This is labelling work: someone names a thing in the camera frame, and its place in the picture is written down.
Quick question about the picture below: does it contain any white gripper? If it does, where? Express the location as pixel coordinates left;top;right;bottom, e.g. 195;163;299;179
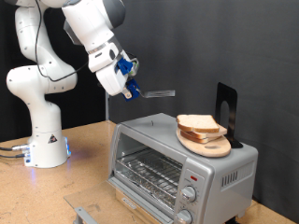
95;60;133;98

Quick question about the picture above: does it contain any oval wooden cutting board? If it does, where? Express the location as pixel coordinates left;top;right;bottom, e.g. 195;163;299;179
176;125;233;159

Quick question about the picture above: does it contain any white bread slice brown crust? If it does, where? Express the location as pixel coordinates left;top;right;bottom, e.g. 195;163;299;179
176;114;221;133

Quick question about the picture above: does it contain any silver toaster oven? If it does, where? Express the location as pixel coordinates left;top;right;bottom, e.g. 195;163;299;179
107;112;260;224

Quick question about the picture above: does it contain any black backdrop curtain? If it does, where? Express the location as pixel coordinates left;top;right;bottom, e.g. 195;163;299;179
0;0;107;143

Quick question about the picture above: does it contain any black metal bookend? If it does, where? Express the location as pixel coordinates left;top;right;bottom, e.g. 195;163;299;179
214;81;244;149

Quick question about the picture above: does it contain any wire oven rack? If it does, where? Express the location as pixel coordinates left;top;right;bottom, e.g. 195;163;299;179
115;148;184;203

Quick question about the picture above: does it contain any vertical metal pole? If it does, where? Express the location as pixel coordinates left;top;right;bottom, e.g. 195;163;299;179
105;91;111;121

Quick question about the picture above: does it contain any silver oven temperature knob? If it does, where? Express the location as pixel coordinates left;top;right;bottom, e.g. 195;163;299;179
180;186;197;203

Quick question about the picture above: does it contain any blue mounted wrist camera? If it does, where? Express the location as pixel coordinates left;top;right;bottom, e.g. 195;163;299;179
116;56;140;77

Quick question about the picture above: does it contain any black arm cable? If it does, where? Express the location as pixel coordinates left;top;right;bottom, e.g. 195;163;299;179
34;0;90;83

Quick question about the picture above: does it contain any silver oven timer knob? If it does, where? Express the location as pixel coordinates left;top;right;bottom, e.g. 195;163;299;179
176;208;193;224

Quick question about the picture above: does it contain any aluminium foil lined tray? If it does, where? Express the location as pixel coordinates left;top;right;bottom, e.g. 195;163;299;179
114;169;177;210

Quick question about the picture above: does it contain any dark grey backdrop panel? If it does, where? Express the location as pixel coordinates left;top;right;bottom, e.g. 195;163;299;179
109;0;299;223

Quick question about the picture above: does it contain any base cable with silver connector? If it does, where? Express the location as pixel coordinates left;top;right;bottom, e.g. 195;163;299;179
0;143;31;153

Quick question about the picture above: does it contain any wooden box under oven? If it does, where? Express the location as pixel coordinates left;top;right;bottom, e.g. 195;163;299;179
115;188;164;224

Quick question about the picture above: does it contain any metal spatula with blue block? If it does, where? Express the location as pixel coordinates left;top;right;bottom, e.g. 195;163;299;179
121;78;177;103

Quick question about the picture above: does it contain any black base cable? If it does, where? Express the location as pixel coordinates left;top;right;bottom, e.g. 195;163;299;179
0;152;26;159

